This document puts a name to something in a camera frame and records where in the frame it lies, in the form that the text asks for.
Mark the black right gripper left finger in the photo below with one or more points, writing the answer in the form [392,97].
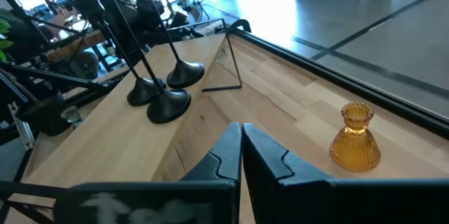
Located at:
[158,203]

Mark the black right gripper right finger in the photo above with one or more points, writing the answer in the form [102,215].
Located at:
[315,203]

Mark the amber glass candle holder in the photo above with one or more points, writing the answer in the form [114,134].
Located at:
[354,146]

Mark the tall black metal candlestick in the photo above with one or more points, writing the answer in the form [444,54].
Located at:
[168,108]
[185,74]
[144,94]

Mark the wooden shelf riser black legs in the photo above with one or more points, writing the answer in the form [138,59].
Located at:
[115,146]

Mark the green potted plant black pot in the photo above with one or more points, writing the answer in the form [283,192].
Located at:
[42,115]

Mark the black metal table frame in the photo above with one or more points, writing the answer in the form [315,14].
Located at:
[350,87]

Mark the white metal bracket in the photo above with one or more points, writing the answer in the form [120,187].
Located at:
[21,127]

